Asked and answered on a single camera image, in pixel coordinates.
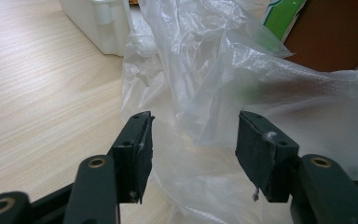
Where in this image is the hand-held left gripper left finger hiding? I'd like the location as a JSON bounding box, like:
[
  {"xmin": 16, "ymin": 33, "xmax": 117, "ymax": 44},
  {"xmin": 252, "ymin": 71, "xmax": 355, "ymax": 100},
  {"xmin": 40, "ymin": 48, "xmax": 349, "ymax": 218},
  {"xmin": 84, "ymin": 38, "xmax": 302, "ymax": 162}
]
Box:
[{"xmin": 110, "ymin": 110, "xmax": 156, "ymax": 204}]

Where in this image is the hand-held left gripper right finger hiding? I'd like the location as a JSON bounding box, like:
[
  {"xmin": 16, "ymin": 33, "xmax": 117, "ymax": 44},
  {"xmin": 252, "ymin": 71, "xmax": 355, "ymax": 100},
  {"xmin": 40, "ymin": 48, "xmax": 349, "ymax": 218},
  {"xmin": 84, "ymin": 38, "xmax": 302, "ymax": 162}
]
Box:
[{"xmin": 235, "ymin": 110, "xmax": 301, "ymax": 203}]

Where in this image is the clear plastic shopping bag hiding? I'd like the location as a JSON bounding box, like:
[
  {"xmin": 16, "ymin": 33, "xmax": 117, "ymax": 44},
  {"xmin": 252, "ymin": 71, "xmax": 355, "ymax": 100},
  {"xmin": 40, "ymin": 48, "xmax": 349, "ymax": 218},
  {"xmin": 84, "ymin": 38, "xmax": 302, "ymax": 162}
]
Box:
[{"xmin": 119, "ymin": 0, "xmax": 358, "ymax": 224}]

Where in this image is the white plastic bin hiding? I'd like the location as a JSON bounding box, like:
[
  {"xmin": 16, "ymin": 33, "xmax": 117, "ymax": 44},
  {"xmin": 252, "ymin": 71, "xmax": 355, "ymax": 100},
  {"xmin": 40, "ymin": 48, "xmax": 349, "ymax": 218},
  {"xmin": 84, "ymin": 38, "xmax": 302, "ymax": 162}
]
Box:
[{"xmin": 59, "ymin": 0, "xmax": 134, "ymax": 58}]

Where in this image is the green snack packet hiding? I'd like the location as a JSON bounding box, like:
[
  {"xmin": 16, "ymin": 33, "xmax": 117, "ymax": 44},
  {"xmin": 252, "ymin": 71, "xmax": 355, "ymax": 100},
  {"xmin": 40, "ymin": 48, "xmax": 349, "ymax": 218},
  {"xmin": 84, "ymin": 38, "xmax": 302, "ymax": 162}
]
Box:
[{"xmin": 262, "ymin": 0, "xmax": 307, "ymax": 42}]

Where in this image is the brown drink carton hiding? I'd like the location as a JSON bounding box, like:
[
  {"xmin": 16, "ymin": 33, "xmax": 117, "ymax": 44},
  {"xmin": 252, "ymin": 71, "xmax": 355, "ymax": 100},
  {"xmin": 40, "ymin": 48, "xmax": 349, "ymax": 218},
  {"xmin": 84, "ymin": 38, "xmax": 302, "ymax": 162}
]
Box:
[{"xmin": 283, "ymin": 0, "xmax": 358, "ymax": 73}]

